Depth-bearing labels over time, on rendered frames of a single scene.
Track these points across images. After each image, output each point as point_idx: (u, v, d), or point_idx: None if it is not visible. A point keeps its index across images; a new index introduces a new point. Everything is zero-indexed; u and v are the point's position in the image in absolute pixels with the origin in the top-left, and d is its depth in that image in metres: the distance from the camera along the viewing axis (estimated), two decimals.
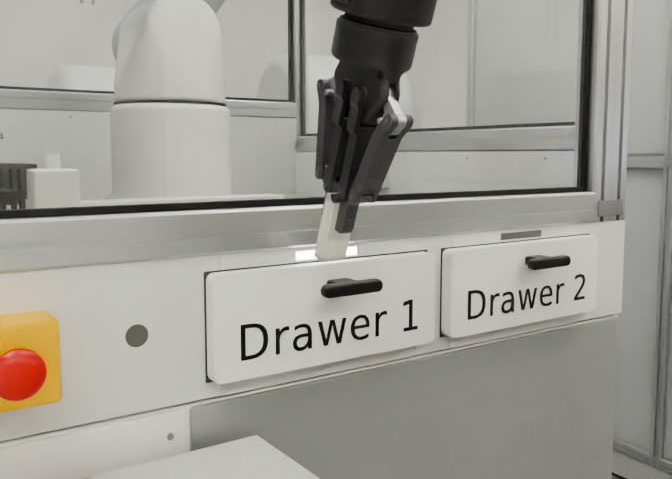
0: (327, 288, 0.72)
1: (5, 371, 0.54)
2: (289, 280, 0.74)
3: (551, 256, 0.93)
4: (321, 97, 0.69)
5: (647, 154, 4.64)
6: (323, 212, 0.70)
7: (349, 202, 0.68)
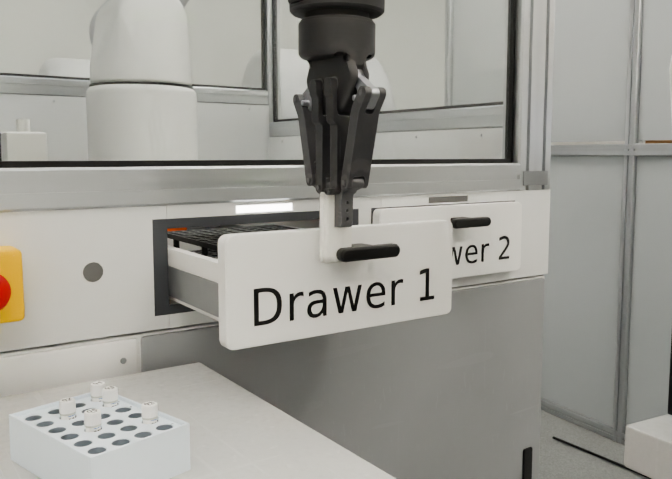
0: (343, 251, 0.69)
1: None
2: (303, 244, 0.71)
3: (473, 217, 1.04)
4: (299, 109, 0.73)
5: None
6: (320, 213, 0.70)
7: (343, 191, 0.68)
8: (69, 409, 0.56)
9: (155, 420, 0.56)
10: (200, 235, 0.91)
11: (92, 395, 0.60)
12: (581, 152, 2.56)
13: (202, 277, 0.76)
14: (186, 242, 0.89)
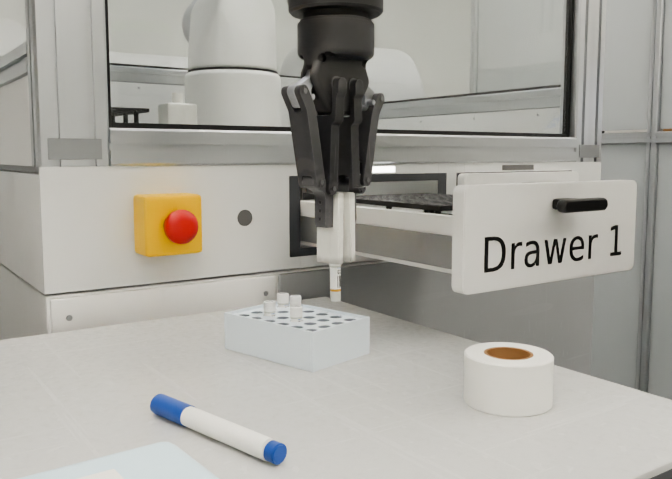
0: (565, 202, 0.73)
1: (175, 222, 0.81)
2: (523, 196, 0.75)
3: None
4: None
5: None
6: None
7: (312, 191, 0.69)
8: (272, 308, 0.72)
9: (340, 268, 0.71)
10: (377, 198, 0.95)
11: (279, 302, 0.76)
12: (605, 140, 2.72)
13: (414, 231, 0.79)
14: (369, 204, 0.92)
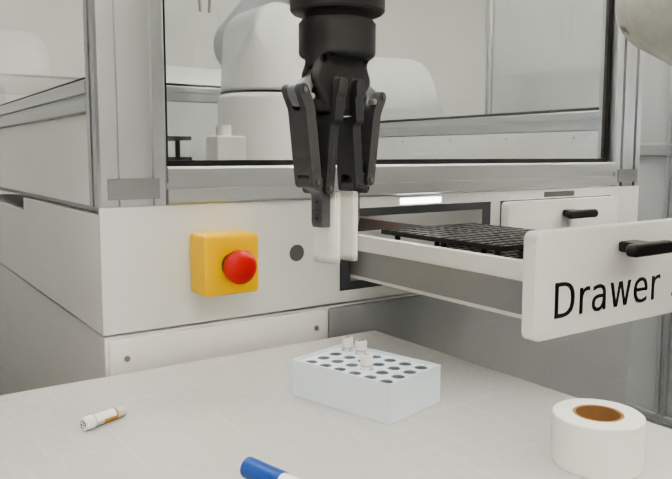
0: (635, 247, 0.73)
1: (235, 263, 0.80)
2: (591, 240, 0.74)
3: (583, 209, 1.19)
4: None
5: None
6: None
7: (309, 191, 0.69)
8: (86, 415, 0.63)
9: None
10: (429, 232, 0.95)
11: (344, 346, 0.76)
12: None
13: (477, 272, 0.79)
14: (423, 240, 0.92)
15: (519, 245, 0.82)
